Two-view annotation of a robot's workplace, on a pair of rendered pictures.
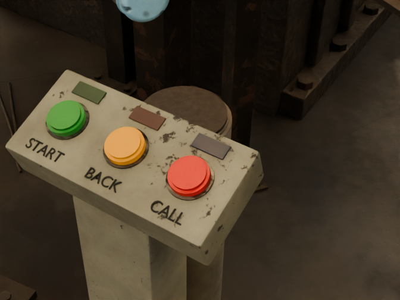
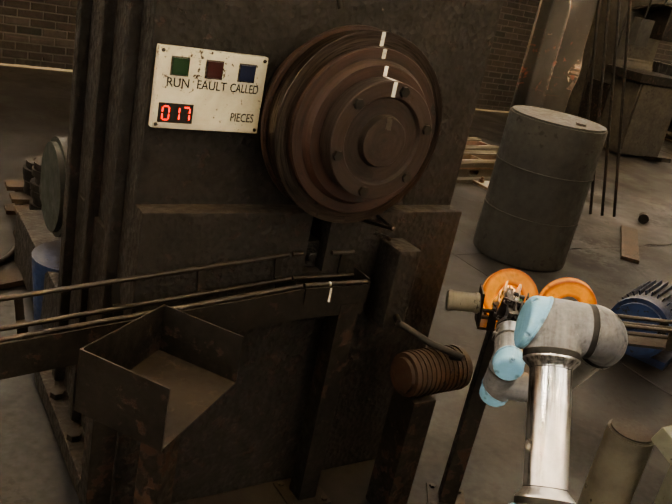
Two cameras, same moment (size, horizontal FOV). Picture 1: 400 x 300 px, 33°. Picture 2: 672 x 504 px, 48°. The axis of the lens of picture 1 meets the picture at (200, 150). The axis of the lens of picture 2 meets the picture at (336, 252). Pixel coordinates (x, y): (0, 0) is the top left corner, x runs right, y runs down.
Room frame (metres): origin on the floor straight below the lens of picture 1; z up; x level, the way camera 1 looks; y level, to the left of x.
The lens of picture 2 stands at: (0.76, 1.91, 1.48)
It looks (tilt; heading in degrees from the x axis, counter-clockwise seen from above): 21 degrees down; 293
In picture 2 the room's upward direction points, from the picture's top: 12 degrees clockwise
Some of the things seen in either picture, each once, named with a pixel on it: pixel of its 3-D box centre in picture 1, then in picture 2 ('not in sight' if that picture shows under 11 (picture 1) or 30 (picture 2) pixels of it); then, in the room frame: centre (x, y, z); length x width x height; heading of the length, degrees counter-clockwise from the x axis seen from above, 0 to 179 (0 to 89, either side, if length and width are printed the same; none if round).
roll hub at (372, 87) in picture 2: not in sight; (378, 139); (1.38, 0.31, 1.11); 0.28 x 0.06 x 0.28; 58
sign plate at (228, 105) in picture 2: not in sight; (209, 91); (1.74, 0.49, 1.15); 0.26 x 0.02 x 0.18; 58
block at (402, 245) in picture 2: not in sight; (391, 282); (1.35, 0.05, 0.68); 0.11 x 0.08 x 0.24; 148
